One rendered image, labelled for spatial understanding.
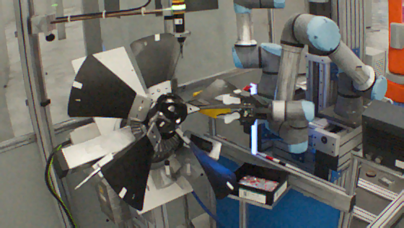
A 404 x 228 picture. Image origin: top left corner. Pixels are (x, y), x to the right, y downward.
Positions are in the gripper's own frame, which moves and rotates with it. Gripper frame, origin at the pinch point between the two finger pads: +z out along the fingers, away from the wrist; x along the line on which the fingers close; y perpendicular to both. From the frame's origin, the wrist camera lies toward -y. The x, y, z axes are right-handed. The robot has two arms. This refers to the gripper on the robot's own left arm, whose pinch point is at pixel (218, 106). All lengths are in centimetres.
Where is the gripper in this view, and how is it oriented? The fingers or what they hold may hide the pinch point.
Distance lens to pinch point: 150.8
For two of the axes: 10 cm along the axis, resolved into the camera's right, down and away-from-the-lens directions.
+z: -9.7, -0.3, 2.6
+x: 1.0, 8.8, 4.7
